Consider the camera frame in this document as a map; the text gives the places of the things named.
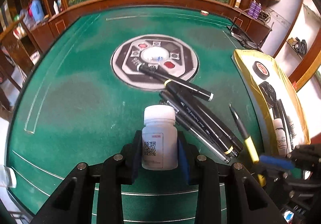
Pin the black gel pen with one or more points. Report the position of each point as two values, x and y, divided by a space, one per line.
287 123

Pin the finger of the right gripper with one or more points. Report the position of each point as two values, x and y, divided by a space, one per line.
275 163

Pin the eyeglasses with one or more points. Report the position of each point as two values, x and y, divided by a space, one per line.
240 36

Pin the white bottle QR label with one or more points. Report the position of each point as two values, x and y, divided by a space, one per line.
159 139

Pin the black marker grey cap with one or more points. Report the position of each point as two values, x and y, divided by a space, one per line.
166 78

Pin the gold lined white tray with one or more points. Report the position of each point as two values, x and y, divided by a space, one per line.
244 60

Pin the round table control panel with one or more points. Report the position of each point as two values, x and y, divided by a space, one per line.
164 52

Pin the blue water jug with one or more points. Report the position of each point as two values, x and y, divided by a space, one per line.
37 11

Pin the black tape roll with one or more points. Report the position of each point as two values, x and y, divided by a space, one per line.
260 70

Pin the white bottle green plant label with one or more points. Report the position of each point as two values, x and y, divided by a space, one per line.
280 137

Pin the purple bottles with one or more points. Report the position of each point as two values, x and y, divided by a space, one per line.
254 9

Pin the yellow black pen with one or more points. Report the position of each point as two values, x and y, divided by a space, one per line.
246 136

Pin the black marker yellow ends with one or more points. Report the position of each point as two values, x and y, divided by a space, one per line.
209 122

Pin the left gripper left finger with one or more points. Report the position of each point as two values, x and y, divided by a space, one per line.
72 201

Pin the clear ballpoint pen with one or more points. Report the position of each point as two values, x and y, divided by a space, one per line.
187 122

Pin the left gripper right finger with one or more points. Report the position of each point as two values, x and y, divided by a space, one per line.
226 194

